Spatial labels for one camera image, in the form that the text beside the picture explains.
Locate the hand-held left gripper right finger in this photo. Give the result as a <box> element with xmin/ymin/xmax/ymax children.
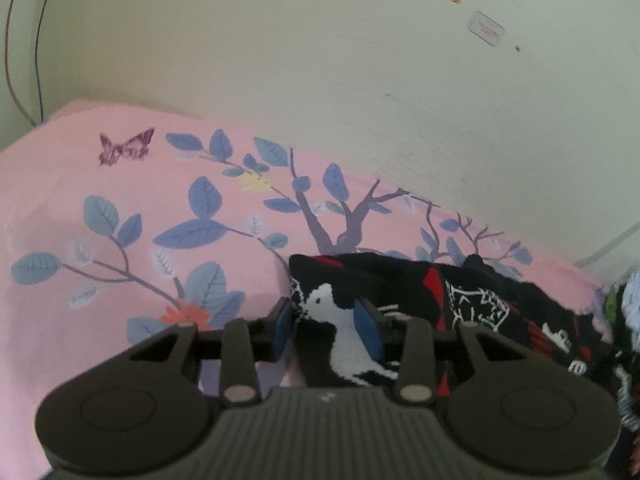
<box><xmin>352</xmin><ymin>297</ymin><xmax>511</xmax><ymax>406</ymax></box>

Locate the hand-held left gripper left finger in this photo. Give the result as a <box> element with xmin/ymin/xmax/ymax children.
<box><xmin>127</xmin><ymin>297</ymin><xmax>296</xmax><ymax>406</ymax></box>

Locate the black red white patterned garment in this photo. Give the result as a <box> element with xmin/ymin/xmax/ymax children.
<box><xmin>289</xmin><ymin>252</ymin><xmax>618</xmax><ymax>411</ymax></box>

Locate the pink tree print bedsheet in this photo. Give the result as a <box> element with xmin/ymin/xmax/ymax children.
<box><xmin>0</xmin><ymin>99</ymin><xmax>616</xmax><ymax>411</ymax></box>

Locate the white cable along wall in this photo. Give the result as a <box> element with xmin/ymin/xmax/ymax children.
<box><xmin>575</xmin><ymin>224</ymin><xmax>640</xmax><ymax>268</ymax></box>

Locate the clear wall hook sticker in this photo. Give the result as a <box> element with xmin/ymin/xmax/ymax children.
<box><xmin>467</xmin><ymin>10</ymin><xmax>506</xmax><ymax>48</ymax></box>

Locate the thin wall cable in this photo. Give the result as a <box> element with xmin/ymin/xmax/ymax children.
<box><xmin>4</xmin><ymin>0</ymin><xmax>38</xmax><ymax>128</ymax></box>
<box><xmin>31</xmin><ymin>0</ymin><xmax>62</xmax><ymax>127</ymax></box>

